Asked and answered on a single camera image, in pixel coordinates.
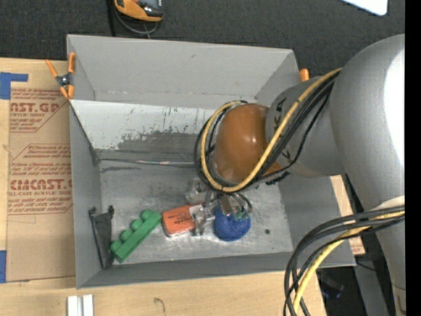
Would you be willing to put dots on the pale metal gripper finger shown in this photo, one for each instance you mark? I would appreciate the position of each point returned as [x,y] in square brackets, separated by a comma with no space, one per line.
[196,226]
[206,222]

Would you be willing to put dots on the orange packet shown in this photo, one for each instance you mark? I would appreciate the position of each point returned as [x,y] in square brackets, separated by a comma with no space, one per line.
[177,222]

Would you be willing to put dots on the blue ball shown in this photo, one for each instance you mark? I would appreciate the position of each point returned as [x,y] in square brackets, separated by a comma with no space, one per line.
[230,229]

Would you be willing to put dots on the green toy building brick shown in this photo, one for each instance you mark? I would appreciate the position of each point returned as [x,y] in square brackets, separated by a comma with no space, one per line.
[136,235]

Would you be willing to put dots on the grey metal bin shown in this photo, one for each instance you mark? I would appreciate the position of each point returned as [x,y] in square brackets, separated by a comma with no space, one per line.
[151,176]

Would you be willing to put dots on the dark grey cloth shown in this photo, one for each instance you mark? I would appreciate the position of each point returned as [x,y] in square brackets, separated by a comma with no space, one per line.
[102,235]

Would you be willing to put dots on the brown cardboard board red print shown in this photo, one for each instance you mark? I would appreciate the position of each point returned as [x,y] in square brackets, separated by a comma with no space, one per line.
[36,235]

